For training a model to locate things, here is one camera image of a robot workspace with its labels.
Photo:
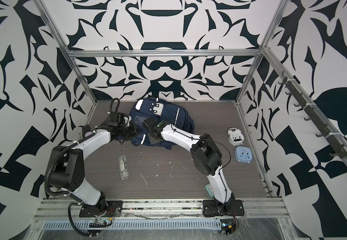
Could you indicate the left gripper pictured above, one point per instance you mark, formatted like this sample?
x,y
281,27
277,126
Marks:
x,y
134,132

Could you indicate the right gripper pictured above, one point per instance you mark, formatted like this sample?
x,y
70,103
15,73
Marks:
x,y
149,136

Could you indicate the navy blue student backpack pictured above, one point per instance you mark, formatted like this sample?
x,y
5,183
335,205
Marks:
x,y
159,110

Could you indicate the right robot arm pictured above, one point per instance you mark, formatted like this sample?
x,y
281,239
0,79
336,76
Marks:
x,y
205,154

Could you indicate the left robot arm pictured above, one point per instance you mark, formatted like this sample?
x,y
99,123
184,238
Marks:
x,y
65,174

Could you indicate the small purple bottle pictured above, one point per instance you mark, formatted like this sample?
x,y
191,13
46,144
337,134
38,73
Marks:
x,y
88,134

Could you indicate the black remote control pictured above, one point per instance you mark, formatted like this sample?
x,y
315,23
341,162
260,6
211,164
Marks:
x,y
85,130

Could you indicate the clear plastic pen box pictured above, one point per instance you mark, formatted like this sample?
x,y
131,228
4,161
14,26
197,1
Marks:
x,y
123,167

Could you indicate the green square alarm clock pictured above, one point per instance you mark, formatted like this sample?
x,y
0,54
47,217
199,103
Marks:
x,y
210,190

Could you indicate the light blue small case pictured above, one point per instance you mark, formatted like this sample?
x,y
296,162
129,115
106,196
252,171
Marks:
x,y
243,154

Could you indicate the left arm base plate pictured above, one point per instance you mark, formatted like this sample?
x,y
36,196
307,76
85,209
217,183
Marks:
x,y
108,209

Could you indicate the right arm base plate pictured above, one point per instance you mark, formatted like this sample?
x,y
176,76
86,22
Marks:
x,y
213,208

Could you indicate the aluminium frame rail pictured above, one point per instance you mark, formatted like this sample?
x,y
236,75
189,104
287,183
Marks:
x,y
56,209

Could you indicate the wall hook rail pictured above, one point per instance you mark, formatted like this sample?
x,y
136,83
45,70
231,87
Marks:
x,y
326,130

